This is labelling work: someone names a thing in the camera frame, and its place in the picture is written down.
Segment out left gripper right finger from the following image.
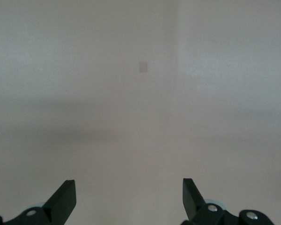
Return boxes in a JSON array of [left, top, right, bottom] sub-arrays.
[[180, 178, 275, 225]]

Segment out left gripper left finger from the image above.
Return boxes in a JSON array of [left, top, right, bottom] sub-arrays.
[[0, 180, 77, 225]]

